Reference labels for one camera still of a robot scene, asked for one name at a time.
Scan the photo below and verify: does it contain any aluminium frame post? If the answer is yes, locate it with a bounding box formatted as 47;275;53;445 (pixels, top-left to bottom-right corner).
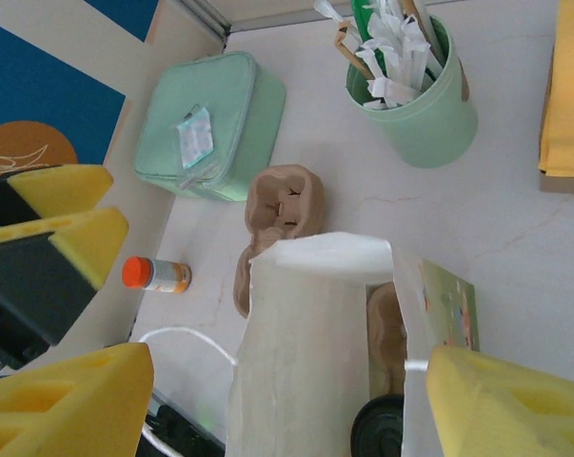
177;0;234;35

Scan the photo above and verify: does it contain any white paper takeout bag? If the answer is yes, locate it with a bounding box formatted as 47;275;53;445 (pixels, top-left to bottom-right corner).
138;230;481;457

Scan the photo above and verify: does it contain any green white sachet stick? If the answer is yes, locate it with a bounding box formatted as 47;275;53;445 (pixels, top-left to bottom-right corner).
350;0;395;80

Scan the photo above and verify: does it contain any green plastic container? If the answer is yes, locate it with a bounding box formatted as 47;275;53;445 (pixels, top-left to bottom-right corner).
133;50;287;204

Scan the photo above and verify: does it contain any small clear wipe packet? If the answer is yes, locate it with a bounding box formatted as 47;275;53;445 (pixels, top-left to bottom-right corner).
176;105;217;170

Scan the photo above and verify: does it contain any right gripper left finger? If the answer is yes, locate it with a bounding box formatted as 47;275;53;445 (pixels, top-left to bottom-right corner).
0;342;154;457

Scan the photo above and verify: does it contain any white wrapped straw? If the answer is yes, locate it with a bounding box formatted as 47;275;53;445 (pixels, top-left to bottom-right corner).
355;9;433;110

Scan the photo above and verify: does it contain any wooden stirrer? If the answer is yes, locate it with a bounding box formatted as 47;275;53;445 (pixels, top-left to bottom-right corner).
403;0;447;68
333;22;378;82

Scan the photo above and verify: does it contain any mint green holder cup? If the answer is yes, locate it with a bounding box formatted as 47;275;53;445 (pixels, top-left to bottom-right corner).
346;13;479;169

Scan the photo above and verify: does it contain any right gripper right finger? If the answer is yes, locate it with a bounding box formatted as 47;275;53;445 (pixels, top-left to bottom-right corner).
427;345;574;457

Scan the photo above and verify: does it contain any yellow napkin stack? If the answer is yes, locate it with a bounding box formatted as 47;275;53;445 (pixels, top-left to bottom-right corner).
538;0;574;180

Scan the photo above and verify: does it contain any brown pulp cup carrier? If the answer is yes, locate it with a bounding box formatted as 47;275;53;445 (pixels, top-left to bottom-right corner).
232;164;327;319
366;283;409;396

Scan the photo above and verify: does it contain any orange capped small bottle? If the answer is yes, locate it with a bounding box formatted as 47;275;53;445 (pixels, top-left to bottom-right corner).
122;255;192;295

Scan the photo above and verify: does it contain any brown cardboard napkin tray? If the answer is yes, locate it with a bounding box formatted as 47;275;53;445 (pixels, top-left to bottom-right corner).
537;0;574;194

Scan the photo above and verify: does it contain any black plastic cup lid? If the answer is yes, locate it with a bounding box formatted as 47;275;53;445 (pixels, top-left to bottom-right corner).
350;394;406;457

